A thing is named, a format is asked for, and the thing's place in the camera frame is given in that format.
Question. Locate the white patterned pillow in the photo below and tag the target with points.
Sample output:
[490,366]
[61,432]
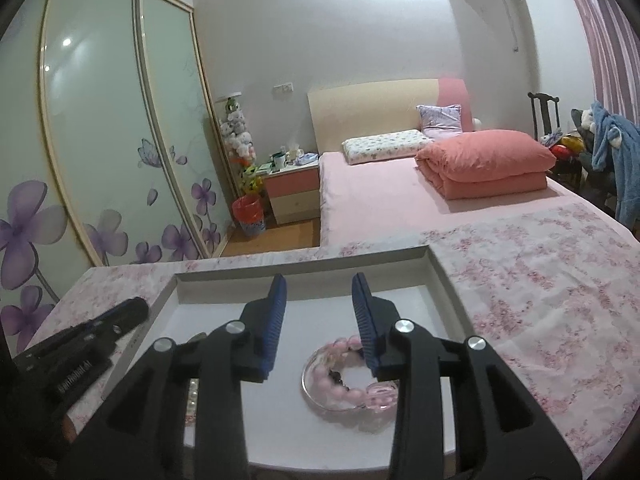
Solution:
[380,145]

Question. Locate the pink curtain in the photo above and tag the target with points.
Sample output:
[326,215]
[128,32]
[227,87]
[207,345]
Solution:
[610,35]

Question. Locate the colourful toy pile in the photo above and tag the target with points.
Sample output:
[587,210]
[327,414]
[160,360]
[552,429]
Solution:
[567,145]

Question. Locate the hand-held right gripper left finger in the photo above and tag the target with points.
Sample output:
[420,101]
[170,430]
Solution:
[272,320]

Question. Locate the dark upholstered chair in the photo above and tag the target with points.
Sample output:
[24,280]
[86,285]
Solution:
[587,175]

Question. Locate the lilac pillow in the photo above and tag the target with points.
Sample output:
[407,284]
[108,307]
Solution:
[440,120]

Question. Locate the pink and beige nightstand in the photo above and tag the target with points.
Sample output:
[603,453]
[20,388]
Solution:
[292,192]

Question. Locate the stack of plush toys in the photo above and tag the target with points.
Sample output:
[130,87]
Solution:
[237,135]

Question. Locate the dark wooden chair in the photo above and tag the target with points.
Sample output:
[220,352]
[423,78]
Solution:
[540,115]

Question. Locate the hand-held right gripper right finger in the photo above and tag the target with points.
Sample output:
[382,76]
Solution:
[367,325]

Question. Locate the blue garment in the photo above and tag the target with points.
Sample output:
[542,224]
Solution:
[620,160]

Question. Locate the pink floral tablecloth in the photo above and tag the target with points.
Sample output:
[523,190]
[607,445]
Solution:
[525,285]

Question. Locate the flower print sliding wardrobe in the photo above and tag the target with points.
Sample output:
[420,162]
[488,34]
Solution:
[90,135]

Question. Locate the white conduit pipe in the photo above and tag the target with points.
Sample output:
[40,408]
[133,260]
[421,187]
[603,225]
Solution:
[515,20]

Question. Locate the pink sheeted bed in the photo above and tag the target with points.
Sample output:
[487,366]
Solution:
[380,205]

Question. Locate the blue cloth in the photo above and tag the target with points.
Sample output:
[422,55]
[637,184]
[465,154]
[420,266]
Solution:
[306,159]

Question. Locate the white cup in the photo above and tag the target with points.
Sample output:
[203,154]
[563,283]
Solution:
[279,161]

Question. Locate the beige and pink headboard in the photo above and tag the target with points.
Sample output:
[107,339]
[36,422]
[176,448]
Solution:
[370,110]

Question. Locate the grey cardboard box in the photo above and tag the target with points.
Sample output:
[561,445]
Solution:
[320,327]

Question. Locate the red trash bin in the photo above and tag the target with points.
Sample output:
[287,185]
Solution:
[248,215]

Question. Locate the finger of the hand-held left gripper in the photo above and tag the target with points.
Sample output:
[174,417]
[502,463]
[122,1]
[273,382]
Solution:
[107,342]
[127,310]

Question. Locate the white wall switch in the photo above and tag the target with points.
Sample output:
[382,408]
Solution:
[282,89]

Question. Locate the folded pink quilt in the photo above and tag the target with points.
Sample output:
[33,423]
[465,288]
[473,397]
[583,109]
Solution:
[485,165]

